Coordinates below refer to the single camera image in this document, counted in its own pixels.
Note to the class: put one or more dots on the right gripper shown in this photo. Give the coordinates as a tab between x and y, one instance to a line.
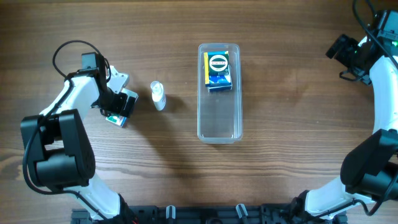
349	44

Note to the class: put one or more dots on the small dark green box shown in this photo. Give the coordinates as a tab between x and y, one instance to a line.
218	63

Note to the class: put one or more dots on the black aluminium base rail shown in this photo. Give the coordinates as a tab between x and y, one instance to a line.
261	214

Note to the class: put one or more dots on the blue yellow VapoDrops box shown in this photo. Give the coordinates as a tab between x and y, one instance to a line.
217	80

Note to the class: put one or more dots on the clear plastic container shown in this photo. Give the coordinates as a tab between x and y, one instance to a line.
220	114

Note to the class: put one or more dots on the white green medicine box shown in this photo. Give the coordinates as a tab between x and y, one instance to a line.
120	119

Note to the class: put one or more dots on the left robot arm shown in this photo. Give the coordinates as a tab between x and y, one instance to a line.
59	158

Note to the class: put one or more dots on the white spray bottle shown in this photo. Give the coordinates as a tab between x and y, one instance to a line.
158	95

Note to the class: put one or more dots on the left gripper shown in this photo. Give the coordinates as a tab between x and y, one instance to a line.
125	106

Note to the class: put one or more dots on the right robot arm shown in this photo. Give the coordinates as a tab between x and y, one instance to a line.
367	177

